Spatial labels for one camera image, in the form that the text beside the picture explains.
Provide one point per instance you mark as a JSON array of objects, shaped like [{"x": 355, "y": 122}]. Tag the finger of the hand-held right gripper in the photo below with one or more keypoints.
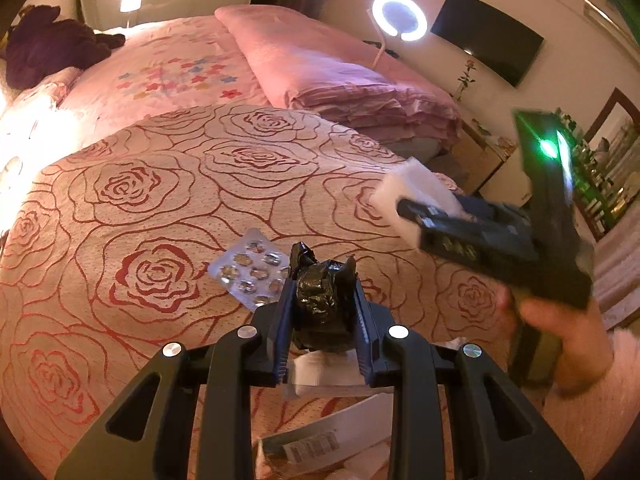
[
  {"x": 500, "y": 212},
  {"x": 465, "y": 240}
]

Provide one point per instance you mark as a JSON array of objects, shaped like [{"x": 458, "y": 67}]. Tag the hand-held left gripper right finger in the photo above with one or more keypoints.
[{"x": 364, "y": 345}]

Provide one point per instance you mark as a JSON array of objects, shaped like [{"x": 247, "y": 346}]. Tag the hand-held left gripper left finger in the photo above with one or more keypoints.
[{"x": 280, "y": 340}]

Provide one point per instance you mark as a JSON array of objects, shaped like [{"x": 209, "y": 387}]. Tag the black plastic bag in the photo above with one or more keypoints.
[{"x": 320, "y": 300}]

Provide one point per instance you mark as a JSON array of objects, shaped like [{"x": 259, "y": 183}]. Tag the silver blister pack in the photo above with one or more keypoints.
[{"x": 245, "y": 270}]

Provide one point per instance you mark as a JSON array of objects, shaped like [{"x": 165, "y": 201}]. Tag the person's right forearm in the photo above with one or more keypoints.
[{"x": 622, "y": 365}]

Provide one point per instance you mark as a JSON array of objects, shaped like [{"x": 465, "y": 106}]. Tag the person's right hand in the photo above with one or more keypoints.
[{"x": 580, "y": 350}]

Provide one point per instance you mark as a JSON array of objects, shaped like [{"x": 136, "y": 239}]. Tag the dark wooden dressing table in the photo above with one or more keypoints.
[{"x": 600, "y": 220}]

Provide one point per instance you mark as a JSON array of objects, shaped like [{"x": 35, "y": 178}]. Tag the white tissue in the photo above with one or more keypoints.
[{"x": 320, "y": 375}]

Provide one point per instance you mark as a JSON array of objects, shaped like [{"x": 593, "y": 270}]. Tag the row of cosmetic bottles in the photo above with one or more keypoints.
[{"x": 595, "y": 180}]

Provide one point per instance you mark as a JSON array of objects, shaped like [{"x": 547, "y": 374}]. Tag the rose patterned blanket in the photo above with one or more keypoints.
[{"x": 150, "y": 200}]

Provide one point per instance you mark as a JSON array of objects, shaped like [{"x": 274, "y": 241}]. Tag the folded pink quilt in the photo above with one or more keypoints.
[{"x": 325, "y": 75}]

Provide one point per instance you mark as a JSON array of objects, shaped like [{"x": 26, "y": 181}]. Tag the bed with pink floral sheet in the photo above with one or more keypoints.
[{"x": 165, "y": 60}]

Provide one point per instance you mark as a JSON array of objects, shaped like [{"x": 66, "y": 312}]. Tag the pink ruffled pillow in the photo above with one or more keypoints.
[{"x": 45, "y": 95}]

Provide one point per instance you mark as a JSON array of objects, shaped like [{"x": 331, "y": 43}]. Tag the dark purple plush toy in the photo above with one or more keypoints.
[{"x": 45, "y": 45}]

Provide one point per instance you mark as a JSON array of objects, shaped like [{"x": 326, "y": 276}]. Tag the wall mounted television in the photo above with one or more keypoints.
[{"x": 480, "y": 35}]

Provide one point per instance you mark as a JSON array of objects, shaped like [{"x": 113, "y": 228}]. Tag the glowing wall lamp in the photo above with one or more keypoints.
[{"x": 131, "y": 0}]

